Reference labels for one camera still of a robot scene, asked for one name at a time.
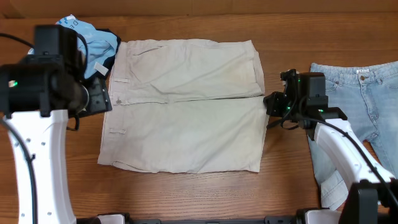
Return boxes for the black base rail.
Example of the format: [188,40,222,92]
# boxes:
[76,209,341,224]

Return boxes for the light blue folded t-shirt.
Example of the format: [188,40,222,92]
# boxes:
[27,14,119,80]

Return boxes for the black folded garment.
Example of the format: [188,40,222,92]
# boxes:
[94,29,121,79]

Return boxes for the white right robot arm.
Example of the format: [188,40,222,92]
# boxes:
[263,69,397,224]

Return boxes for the beige khaki shorts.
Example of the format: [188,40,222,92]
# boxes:
[98,39,268,174]

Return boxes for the light blue denim jeans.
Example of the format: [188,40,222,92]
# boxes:
[308,62,397,210]

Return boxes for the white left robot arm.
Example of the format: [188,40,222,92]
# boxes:
[1,25,111,223]

